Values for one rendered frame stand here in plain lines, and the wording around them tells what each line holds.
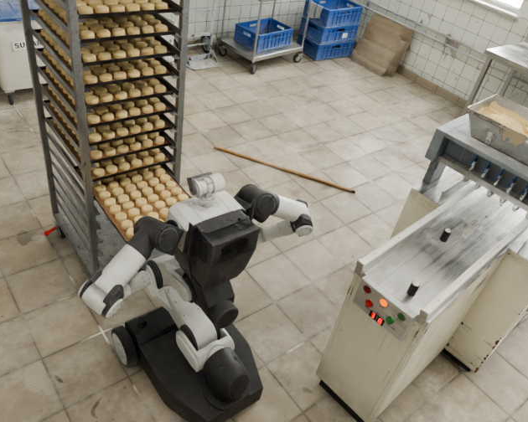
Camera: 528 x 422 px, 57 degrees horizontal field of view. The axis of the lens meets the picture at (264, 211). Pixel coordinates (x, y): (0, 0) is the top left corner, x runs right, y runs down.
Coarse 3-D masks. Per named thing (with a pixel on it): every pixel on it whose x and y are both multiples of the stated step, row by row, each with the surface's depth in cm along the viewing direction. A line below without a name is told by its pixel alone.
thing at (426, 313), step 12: (516, 228) 218; (504, 240) 209; (492, 252) 202; (480, 264) 195; (468, 276) 188; (456, 288) 182; (432, 300) 175; (444, 300) 176; (420, 312) 170; (432, 312) 173
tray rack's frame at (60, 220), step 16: (32, 32) 222; (32, 48) 226; (32, 64) 230; (32, 80) 236; (48, 144) 259; (48, 160) 265; (48, 176) 271; (64, 224) 282; (112, 224) 288; (80, 240) 274; (112, 240) 278; (80, 256) 265; (112, 256) 269
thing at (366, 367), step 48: (432, 240) 211; (480, 240) 217; (384, 288) 184; (432, 288) 188; (480, 288) 223; (336, 336) 215; (384, 336) 193; (432, 336) 200; (336, 384) 228; (384, 384) 203
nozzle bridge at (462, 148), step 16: (448, 128) 222; (464, 128) 225; (432, 144) 225; (448, 144) 228; (464, 144) 214; (480, 144) 215; (432, 160) 228; (448, 160) 226; (464, 160) 225; (480, 160) 220; (496, 160) 206; (512, 160) 208; (432, 176) 243; (480, 176) 219; (512, 176) 212; (496, 192) 214; (512, 192) 213
